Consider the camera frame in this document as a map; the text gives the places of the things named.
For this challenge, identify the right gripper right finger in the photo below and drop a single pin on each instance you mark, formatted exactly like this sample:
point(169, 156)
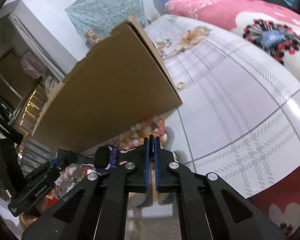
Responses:
point(208, 207)

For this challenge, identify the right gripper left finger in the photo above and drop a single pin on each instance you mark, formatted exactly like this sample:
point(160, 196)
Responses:
point(96, 208)

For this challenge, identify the brown cardboard box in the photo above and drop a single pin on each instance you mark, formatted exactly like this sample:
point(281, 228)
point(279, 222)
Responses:
point(122, 81)

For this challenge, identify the white checked floral mat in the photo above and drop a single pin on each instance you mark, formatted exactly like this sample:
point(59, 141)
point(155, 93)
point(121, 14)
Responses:
point(240, 115)

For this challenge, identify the pink floral blanket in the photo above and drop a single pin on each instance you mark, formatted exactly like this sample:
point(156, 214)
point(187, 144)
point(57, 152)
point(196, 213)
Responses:
point(272, 28)

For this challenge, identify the teal patterned wall cloth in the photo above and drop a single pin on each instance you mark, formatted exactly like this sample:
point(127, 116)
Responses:
point(95, 19)

